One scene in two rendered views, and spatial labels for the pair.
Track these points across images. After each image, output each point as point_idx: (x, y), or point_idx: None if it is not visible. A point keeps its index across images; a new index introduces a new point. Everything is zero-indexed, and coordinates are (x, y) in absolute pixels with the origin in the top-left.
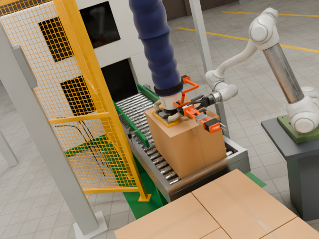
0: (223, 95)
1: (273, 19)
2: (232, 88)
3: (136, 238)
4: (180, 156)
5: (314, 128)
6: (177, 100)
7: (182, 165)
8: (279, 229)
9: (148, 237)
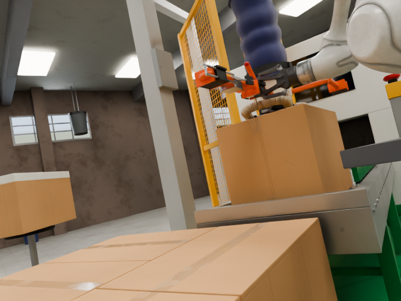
0: (315, 62)
1: None
2: (337, 49)
3: (110, 243)
4: (229, 167)
5: (394, 33)
6: None
7: (232, 185)
8: (171, 294)
9: (111, 245)
